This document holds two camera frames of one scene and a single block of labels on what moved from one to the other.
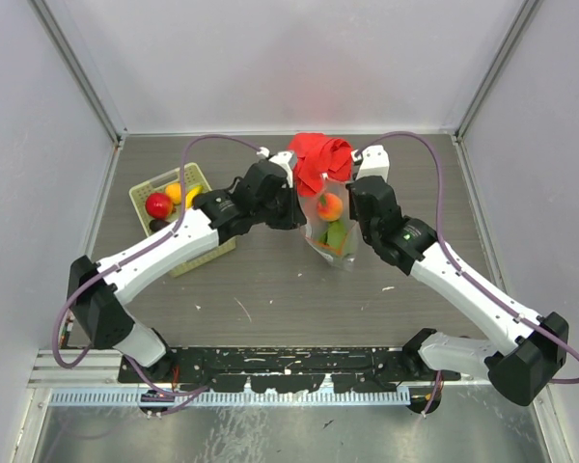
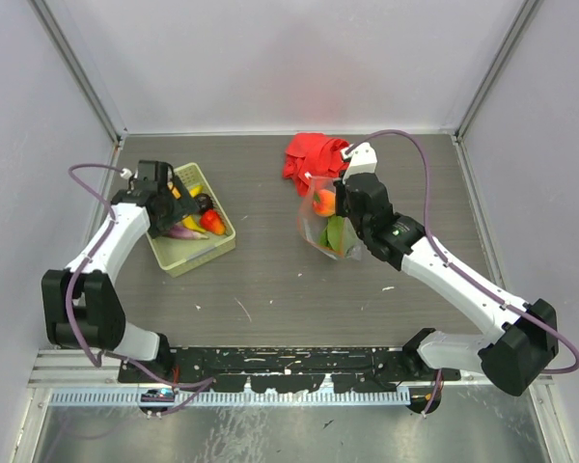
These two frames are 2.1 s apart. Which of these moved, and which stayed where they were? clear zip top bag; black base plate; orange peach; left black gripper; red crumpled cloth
Moved: left black gripper; orange peach
Stayed: clear zip top bag; black base plate; red crumpled cloth
